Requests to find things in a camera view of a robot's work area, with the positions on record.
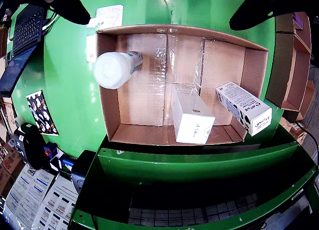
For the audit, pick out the black laptop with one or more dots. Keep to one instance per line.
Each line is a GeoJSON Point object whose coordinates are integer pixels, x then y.
{"type": "Point", "coordinates": [26, 31]}

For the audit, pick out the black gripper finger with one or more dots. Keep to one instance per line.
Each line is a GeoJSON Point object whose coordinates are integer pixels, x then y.
{"type": "Point", "coordinates": [64, 6]}
{"type": "Point", "coordinates": [261, 8]}

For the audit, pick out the black printer with display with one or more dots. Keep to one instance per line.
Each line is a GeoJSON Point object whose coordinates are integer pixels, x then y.
{"type": "Point", "coordinates": [81, 170]}

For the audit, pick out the tall plain white carton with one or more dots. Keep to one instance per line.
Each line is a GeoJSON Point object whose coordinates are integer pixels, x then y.
{"type": "Point", "coordinates": [192, 125]}

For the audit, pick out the white sheet blue bars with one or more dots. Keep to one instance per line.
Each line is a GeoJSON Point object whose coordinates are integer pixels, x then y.
{"type": "Point", "coordinates": [25, 190]}

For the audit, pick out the shallow cardboard tray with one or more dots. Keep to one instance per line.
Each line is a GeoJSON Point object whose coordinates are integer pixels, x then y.
{"type": "Point", "coordinates": [142, 100]}

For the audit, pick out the white tape roll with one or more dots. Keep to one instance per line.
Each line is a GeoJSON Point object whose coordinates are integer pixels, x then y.
{"type": "Point", "coordinates": [19, 121]}

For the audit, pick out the green metal shelf rack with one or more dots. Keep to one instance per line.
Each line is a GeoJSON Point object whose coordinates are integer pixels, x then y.
{"type": "Point", "coordinates": [199, 167]}

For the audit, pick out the white cow print carton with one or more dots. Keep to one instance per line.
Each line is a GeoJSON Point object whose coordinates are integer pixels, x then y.
{"type": "Point", "coordinates": [249, 108]}

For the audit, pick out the blue box red button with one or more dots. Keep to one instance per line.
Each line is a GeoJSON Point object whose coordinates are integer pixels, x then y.
{"type": "Point", "coordinates": [49, 150]}

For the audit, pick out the white plastic bottle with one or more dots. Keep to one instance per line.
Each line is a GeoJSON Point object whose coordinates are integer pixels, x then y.
{"type": "Point", "coordinates": [112, 70]}

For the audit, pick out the black floral printed card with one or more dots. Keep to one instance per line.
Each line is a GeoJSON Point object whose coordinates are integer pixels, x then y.
{"type": "Point", "coordinates": [42, 113]}

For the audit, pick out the open brown cardboard box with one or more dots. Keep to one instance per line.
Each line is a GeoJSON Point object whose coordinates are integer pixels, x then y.
{"type": "Point", "coordinates": [296, 75]}
{"type": "Point", "coordinates": [302, 38]}

